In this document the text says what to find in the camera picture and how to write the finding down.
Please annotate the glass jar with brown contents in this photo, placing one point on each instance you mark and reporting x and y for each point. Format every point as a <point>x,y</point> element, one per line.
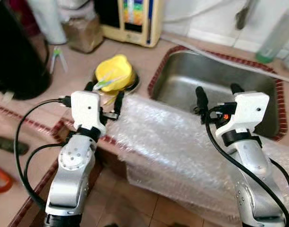
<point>83,35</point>

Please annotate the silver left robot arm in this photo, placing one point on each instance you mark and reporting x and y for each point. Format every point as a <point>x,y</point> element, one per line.
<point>71,170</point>

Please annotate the small steel bowl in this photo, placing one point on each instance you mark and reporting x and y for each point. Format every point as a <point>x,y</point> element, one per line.
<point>135,84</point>

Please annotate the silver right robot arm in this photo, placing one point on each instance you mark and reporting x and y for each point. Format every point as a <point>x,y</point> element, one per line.
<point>255,170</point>

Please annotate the grey hanging utensil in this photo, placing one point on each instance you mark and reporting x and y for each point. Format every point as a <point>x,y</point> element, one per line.
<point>242,16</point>

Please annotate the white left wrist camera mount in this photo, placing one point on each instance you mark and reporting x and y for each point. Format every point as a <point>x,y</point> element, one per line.
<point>85,111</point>

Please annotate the cream water purifier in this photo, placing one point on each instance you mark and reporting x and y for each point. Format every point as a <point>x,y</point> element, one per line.
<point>135,23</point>

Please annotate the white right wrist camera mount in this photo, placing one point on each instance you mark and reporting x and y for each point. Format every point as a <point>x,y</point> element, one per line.
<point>246,111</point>

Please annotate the clear bottle with green liquid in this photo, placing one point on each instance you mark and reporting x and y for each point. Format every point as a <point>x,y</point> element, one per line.
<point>276,38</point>

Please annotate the black kettle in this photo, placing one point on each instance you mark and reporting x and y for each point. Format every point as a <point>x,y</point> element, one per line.
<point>17,56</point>

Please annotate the clear bubble wrap sheet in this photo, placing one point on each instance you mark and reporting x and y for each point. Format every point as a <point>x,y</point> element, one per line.
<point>173,151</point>

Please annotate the yellow plastic bowl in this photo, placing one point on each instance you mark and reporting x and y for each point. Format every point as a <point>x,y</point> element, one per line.
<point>115,68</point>

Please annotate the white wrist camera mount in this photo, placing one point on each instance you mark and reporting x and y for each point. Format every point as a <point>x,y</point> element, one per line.
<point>246,111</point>
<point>85,111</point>

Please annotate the red container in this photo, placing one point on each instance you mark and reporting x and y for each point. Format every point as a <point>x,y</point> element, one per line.
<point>24,14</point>

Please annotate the dark mottled oblong object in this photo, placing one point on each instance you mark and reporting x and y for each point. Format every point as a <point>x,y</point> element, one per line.
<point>12,145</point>

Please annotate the steel sink basin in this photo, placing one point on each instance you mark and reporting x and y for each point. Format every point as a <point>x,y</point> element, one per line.
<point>191,75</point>

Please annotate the white plastic jug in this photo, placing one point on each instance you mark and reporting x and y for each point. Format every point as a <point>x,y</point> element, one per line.
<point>47,21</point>

